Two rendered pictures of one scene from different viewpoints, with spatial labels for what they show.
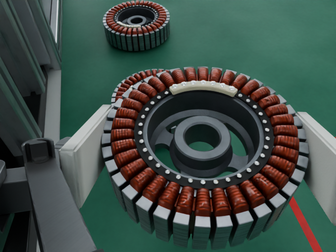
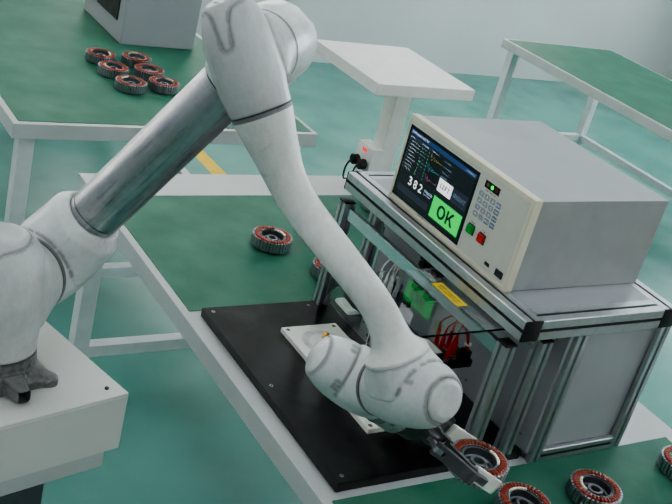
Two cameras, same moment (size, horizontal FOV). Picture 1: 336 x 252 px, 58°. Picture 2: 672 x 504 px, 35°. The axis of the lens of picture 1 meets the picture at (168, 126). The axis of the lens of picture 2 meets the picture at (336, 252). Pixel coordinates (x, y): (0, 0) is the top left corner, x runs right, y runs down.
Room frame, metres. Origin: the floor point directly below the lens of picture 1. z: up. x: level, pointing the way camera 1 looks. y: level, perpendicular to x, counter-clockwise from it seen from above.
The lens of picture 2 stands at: (-0.94, -1.30, 1.98)
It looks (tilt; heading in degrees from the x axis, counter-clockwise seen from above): 25 degrees down; 63
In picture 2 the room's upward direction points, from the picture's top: 15 degrees clockwise
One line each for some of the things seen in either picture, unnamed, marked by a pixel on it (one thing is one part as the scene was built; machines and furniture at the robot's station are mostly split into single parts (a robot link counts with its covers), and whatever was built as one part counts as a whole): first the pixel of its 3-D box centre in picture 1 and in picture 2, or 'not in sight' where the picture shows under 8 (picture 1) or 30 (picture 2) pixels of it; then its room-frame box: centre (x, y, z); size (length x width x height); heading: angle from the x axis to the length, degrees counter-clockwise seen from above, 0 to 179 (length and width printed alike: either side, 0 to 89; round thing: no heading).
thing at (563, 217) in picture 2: not in sight; (523, 198); (0.39, 0.50, 1.22); 0.44 x 0.39 x 0.20; 100
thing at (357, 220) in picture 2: not in sight; (416, 274); (0.16, 0.47, 1.03); 0.62 x 0.01 x 0.03; 100
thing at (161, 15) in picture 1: (137, 24); (594, 491); (0.47, 0.05, 0.77); 0.11 x 0.11 x 0.04
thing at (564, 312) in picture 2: not in sight; (501, 245); (0.38, 0.51, 1.09); 0.68 x 0.44 x 0.05; 100
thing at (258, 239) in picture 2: not in sight; (271, 239); (0.08, 1.10, 0.77); 0.11 x 0.11 x 0.04
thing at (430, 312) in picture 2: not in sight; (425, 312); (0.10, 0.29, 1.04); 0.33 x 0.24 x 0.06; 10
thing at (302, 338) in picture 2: not in sight; (323, 344); (0.04, 0.57, 0.78); 0.15 x 0.15 x 0.01; 10
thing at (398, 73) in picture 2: not in sight; (374, 135); (0.48, 1.45, 0.98); 0.37 x 0.35 x 0.46; 100
